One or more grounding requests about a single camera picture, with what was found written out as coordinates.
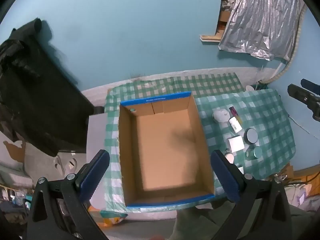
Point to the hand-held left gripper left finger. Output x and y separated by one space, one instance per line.
96 176

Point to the purple and gold lighter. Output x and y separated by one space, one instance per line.
235 112

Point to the yellow printed bag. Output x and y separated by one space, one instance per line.
110 218

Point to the cardboard box with blue rim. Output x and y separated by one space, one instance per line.
165 150

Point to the white round plastic piece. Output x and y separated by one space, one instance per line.
250 88

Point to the green metallic cylinder tin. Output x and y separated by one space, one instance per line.
254 153

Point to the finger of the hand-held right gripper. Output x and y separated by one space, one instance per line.
310 84
303 97

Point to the small white bottle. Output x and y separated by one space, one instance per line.
235 124

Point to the wooden plank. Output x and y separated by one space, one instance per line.
211 38

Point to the white crumpled round pouch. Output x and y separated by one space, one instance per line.
221 115

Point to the green checked plastic tablecloth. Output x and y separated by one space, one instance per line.
270 115

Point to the person's olive clothing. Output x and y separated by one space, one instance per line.
250 225

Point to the black plastic bag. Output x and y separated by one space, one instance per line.
37 92

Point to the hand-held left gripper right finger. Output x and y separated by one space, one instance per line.
225 177

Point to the round black and grey disc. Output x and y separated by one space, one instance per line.
251 135

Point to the green checked cloth tablecloth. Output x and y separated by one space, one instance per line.
175 83

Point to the small white block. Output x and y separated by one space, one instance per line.
240 170

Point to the silver foil sheet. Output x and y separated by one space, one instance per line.
262 17

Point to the white square box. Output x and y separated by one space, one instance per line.
235 144

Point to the white rounded earbud case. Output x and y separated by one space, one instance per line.
229 157

